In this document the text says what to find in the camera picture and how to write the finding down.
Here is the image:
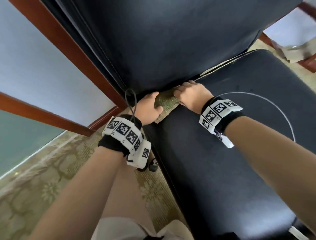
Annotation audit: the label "person's right hand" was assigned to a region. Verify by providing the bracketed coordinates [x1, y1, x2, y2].
[173, 80, 215, 115]

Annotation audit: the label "person's left hand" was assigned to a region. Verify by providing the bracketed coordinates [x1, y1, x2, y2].
[132, 91, 164, 126]

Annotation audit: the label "green cleaning cloth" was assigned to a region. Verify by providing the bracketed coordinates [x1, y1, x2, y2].
[153, 88, 181, 124]

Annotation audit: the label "black leather chair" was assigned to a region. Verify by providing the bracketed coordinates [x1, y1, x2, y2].
[42, 0, 316, 240]

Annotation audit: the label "person's right forearm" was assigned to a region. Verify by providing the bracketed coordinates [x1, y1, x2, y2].
[224, 116, 316, 235]

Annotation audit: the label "person's left forearm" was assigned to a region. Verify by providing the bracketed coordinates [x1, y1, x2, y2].
[29, 146, 124, 240]

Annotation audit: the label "white marker right wristband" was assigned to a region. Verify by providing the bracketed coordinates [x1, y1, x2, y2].
[198, 95, 245, 135]

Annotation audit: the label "white marker wristband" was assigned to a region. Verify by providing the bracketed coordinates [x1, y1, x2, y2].
[198, 95, 245, 135]
[98, 115, 144, 158]

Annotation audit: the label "white marker left wristband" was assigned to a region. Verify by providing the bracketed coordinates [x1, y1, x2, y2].
[98, 115, 144, 158]

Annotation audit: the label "wooden luggage rack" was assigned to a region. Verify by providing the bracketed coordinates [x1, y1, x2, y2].
[258, 0, 316, 74]

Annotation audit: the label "white paper sheet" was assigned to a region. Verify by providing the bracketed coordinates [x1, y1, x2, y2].
[263, 7, 316, 50]

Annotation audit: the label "white shorts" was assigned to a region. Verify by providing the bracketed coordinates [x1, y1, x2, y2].
[91, 217, 196, 240]

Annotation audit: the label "frosted glass panel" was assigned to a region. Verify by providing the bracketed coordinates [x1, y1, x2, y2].
[0, 110, 66, 179]

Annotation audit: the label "thin black cable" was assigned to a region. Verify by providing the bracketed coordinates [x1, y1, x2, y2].
[217, 91, 297, 143]
[124, 88, 139, 119]

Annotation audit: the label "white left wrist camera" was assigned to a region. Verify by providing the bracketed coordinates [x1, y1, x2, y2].
[126, 139, 152, 170]

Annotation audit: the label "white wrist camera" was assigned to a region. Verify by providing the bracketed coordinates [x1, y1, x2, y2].
[126, 139, 152, 170]
[213, 130, 235, 149]

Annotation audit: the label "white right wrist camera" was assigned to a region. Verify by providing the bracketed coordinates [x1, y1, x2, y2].
[213, 130, 235, 149]

